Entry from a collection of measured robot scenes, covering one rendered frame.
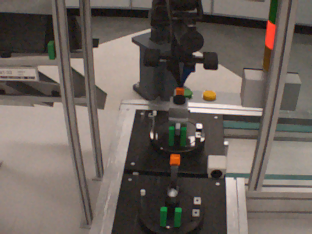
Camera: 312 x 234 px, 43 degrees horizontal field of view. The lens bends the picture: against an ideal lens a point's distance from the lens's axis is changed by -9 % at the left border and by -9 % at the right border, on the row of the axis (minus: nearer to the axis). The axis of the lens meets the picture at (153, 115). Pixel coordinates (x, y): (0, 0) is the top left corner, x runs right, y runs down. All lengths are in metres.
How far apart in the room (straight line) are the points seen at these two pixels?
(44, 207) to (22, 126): 0.37
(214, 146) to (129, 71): 0.61
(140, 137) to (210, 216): 0.31
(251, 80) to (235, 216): 0.30
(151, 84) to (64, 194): 0.48
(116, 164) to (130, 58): 0.71
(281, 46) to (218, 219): 0.39
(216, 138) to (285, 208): 0.27
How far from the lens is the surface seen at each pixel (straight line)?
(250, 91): 0.84
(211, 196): 0.94
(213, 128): 1.12
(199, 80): 1.52
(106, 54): 1.70
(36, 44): 0.79
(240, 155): 1.13
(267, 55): 0.80
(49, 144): 1.27
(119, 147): 1.08
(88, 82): 0.96
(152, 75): 1.34
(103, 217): 0.92
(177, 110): 0.99
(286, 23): 0.75
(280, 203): 1.02
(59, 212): 1.06
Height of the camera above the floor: 1.65
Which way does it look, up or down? 36 degrees down
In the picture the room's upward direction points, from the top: straight up
